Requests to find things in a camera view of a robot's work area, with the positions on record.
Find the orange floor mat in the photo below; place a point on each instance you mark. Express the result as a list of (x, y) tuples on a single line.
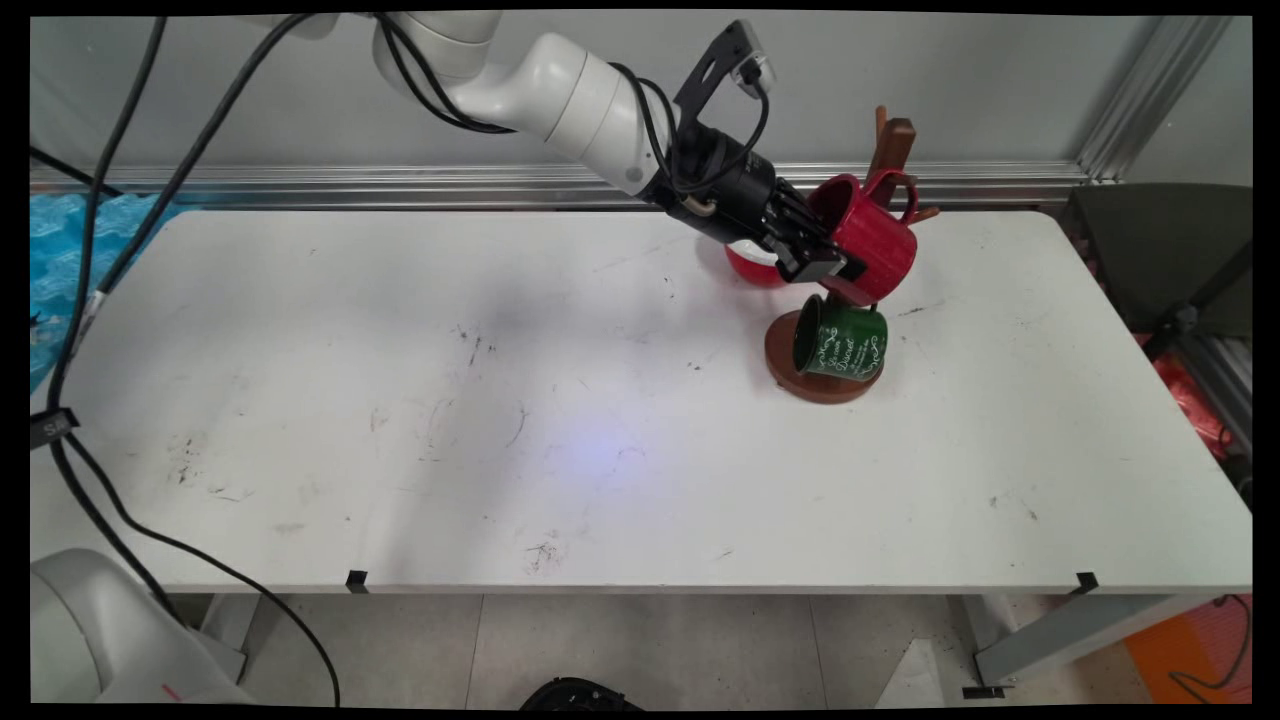
[(1190, 650)]

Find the dark grey chair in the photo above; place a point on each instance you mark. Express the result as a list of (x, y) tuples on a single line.
[(1160, 250)]

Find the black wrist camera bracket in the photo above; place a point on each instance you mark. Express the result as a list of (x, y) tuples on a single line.
[(715, 65)]

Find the upright aluminium frame post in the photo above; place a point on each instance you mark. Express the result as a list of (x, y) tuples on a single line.
[(1150, 95)]

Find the grey table leg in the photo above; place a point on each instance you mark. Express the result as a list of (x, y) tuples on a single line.
[(235, 630), (1060, 640)]

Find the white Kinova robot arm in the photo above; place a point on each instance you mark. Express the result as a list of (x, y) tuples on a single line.
[(560, 95)]

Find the black tape marker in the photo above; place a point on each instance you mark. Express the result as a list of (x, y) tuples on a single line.
[(356, 581), (1087, 583)]

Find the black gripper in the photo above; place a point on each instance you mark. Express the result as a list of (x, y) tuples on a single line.
[(730, 190)]

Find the green printed mug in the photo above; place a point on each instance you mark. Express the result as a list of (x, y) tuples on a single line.
[(850, 345)]

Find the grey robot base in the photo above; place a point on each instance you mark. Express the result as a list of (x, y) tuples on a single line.
[(90, 640)]

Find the black object on floor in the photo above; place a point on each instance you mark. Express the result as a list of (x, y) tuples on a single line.
[(575, 695)]

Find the red and white bowl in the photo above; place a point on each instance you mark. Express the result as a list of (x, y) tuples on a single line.
[(750, 272)]

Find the brown wooden mug tree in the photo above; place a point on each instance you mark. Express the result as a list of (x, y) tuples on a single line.
[(820, 390)]

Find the horizontal aluminium frame rail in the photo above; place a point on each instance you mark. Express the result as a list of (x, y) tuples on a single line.
[(400, 185)]

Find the red plastic bag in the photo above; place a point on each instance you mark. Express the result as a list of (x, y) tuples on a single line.
[(1195, 400)]

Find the red ceramic mug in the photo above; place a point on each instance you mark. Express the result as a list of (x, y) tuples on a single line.
[(880, 250)]

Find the blue textured cloth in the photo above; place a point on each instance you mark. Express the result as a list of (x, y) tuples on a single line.
[(70, 260)]

